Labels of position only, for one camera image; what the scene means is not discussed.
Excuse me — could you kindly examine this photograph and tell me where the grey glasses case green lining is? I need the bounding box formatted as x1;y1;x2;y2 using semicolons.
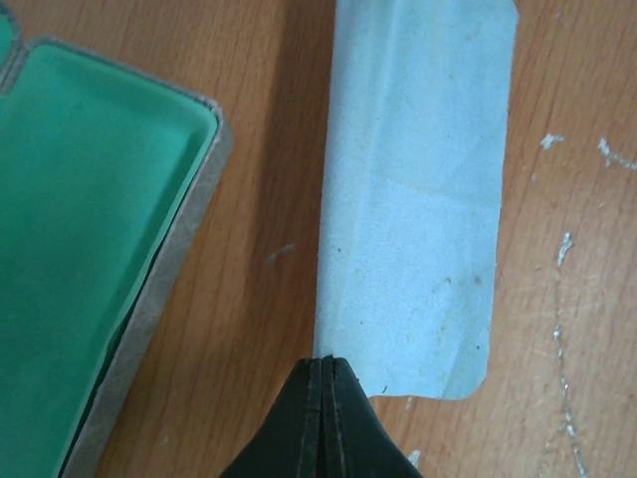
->
1;8;233;477

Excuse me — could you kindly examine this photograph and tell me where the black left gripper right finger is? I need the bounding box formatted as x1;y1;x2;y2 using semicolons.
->
321;356;420;478

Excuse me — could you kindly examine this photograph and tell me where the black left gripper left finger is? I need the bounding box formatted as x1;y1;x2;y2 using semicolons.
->
221;358;322;477

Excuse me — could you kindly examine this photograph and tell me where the light blue cleaning cloth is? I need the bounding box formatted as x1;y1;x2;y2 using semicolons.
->
314;1;519;400

